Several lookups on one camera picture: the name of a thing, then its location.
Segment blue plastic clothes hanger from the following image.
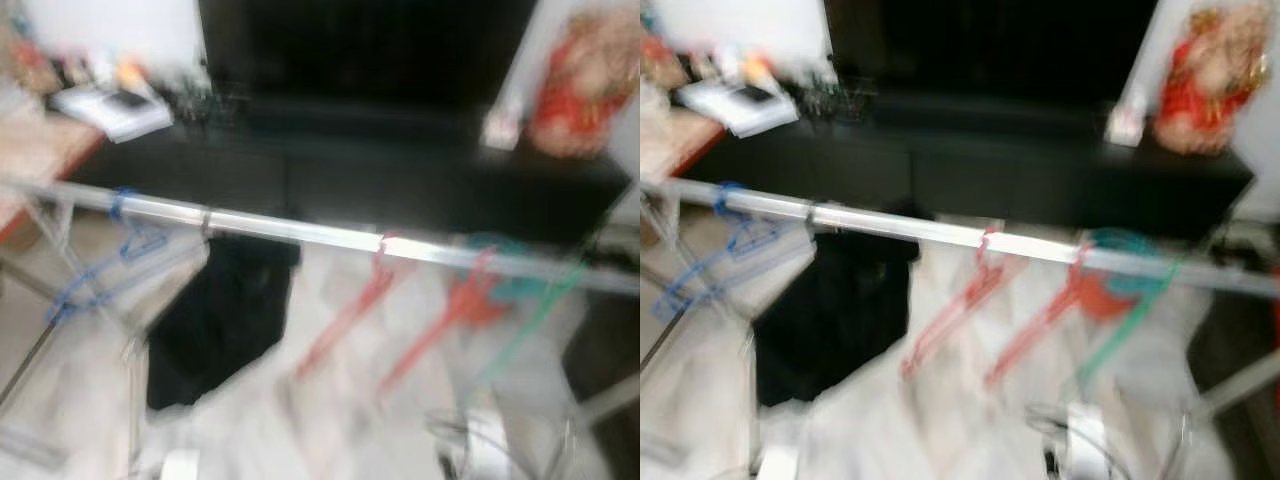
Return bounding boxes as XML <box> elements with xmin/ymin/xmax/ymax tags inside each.
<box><xmin>43</xmin><ymin>187</ymin><xmax>203</xmax><ymax>326</ymax></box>
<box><xmin>650</xmin><ymin>181</ymin><xmax>813</xmax><ymax>324</ymax></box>

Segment orange waste bin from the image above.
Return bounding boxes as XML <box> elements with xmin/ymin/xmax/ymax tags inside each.
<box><xmin>1073</xmin><ymin>272</ymin><xmax>1133</xmax><ymax>323</ymax></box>
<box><xmin>448</xmin><ymin>280</ymin><xmax>513</xmax><ymax>328</ymax></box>

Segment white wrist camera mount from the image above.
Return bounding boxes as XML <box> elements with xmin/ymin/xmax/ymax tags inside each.
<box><xmin>462</xmin><ymin>408</ymin><xmax>513</xmax><ymax>480</ymax></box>
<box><xmin>1062</xmin><ymin>400</ymin><xmax>1113</xmax><ymax>480</ymax></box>
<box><xmin>753</xmin><ymin>444</ymin><xmax>803</xmax><ymax>480</ymax></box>
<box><xmin>158</xmin><ymin>450</ymin><xmax>203</xmax><ymax>480</ymax></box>

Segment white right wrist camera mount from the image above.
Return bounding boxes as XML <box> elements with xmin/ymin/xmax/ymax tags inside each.
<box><xmin>462</xmin><ymin>408</ymin><xmax>513</xmax><ymax>480</ymax></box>
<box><xmin>1062</xmin><ymin>400</ymin><xmax>1113</xmax><ymax>480</ymax></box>

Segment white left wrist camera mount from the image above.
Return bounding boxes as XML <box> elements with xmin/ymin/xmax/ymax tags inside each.
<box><xmin>158</xmin><ymin>450</ymin><xmax>203</xmax><ymax>480</ymax></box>
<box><xmin>753</xmin><ymin>444</ymin><xmax>803</xmax><ymax>480</ymax></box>

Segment white pink tissue box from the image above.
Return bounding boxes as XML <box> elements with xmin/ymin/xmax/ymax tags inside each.
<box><xmin>1103</xmin><ymin>98</ymin><xmax>1153</xmax><ymax>149</ymax></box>
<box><xmin>480</xmin><ymin>105</ymin><xmax>528</xmax><ymax>153</ymax></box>

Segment red gold figurine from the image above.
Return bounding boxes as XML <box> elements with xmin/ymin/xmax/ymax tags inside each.
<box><xmin>1150</xmin><ymin>3</ymin><xmax>1275</xmax><ymax>158</ymax></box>
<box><xmin>527</xmin><ymin>3</ymin><xmax>641</xmax><ymax>161</ymax></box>

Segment black flat screen television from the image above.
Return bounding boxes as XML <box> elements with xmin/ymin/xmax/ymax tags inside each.
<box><xmin>198</xmin><ymin>0</ymin><xmax>543</xmax><ymax>109</ymax></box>
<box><xmin>823</xmin><ymin>0</ymin><xmax>1163</xmax><ymax>103</ymax></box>

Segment black television console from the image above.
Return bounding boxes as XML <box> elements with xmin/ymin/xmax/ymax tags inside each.
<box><xmin>62</xmin><ymin>95</ymin><xmax>638</xmax><ymax>249</ymax></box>
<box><xmin>678</xmin><ymin>88</ymin><xmax>1258</xmax><ymax>244</ymax></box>

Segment teal bin liner bag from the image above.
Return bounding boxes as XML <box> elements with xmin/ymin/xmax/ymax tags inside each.
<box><xmin>463</xmin><ymin>233</ymin><xmax>553</xmax><ymax>303</ymax></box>
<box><xmin>1083</xmin><ymin>226</ymin><xmax>1168</xmax><ymax>298</ymax></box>

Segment green plastic clothes hanger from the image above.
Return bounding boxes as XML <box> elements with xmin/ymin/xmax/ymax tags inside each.
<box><xmin>463</xmin><ymin>258</ymin><xmax>593</xmax><ymax>403</ymax></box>
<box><xmin>1063</xmin><ymin>255</ymin><xmax>1188</xmax><ymax>403</ymax></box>

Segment white paper sheets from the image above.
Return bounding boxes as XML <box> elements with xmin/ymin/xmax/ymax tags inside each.
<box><xmin>48</xmin><ymin>85</ymin><xmax>175</xmax><ymax>144</ymax></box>
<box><xmin>670</xmin><ymin>78</ymin><xmax>803</xmax><ymax>139</ymax></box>

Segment marble pattern folding table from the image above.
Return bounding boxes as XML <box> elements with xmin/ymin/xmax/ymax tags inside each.
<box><xmin>0</xmin><ymin>95</ymin><xmax>109</xmax><ymax>243</ymax></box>
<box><xmin>640</xmin><ymin>98</ymin><xmax>731</xmax><ymax>189</ymax></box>

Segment black shirt green logo print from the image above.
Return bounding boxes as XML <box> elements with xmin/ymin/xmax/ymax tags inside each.
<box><xmin>751</xmin><ymin>225</ymin><xmax>923</xmax><ymax>408</ymax></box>
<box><xmin>146</xmin><ymin>232</ymin><xmax>303</xmax><ymax>411</ymax></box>

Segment silver metal clothes rack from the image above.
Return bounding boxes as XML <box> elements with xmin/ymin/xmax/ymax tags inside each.
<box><xmin>640</xmin><ymin>175</ymin><xmax>1280</xmax><ymax>480</ymax></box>
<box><xmin>0</xmin><ymin>178</ymin><xmax>641</xmax><ymax>480</ymax></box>

